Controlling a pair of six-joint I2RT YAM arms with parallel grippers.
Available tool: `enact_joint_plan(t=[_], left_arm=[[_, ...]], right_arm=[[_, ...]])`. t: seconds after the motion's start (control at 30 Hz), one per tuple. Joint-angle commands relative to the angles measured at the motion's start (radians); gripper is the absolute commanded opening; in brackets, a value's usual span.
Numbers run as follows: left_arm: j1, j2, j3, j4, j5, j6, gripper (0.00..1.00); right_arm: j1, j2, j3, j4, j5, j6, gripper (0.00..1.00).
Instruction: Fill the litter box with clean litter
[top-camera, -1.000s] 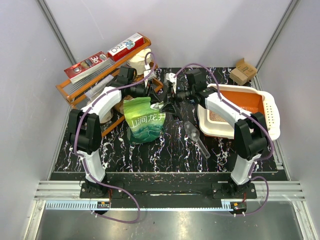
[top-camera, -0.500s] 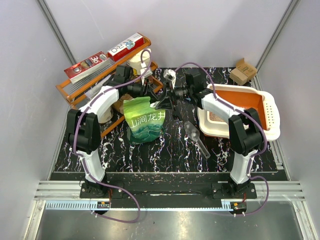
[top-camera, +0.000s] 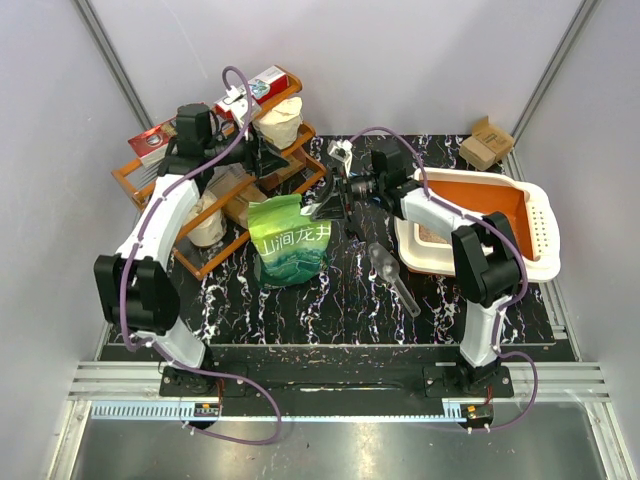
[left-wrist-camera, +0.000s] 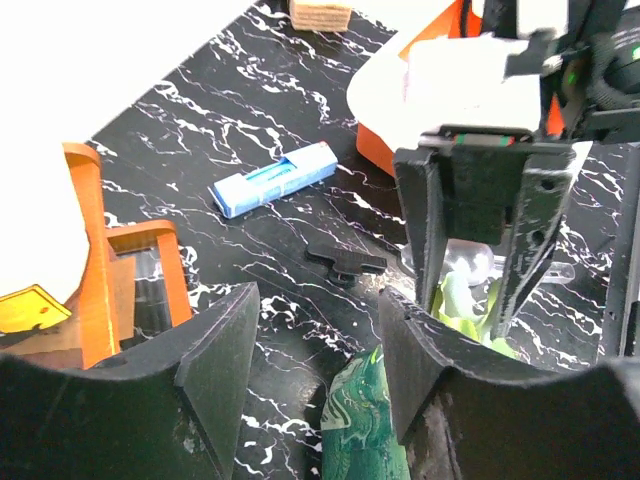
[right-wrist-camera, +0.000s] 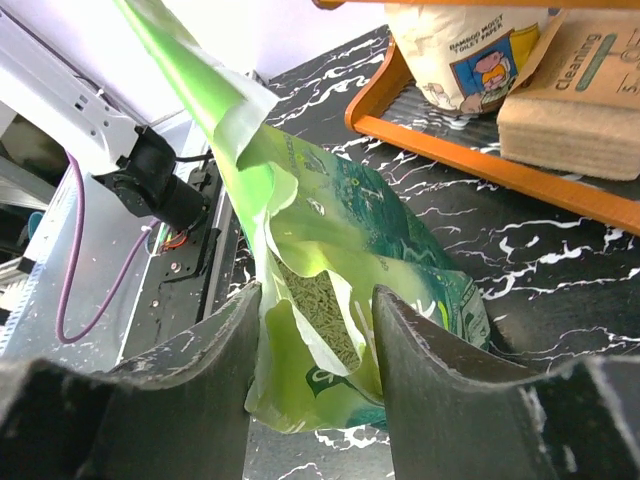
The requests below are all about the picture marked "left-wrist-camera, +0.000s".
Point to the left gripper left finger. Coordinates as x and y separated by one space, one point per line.
168 408

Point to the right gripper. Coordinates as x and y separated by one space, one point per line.
474 165

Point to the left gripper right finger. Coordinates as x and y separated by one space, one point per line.
464 411

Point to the clear plastic scoop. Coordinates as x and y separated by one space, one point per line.
479 263

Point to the black plastic piece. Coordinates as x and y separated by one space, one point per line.
345 267

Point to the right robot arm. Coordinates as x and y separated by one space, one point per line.
587 54

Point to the white orange litter box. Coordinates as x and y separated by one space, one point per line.
375 94

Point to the blue carton box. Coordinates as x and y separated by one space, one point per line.
238 194

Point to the brown cardboard box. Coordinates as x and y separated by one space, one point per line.
320 16

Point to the orange wooden shelf rack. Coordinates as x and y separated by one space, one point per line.
106 299

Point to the brown scouring pad pack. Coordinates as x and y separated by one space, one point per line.
62 347

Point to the white paper bag upper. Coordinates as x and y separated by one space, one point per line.
31 308

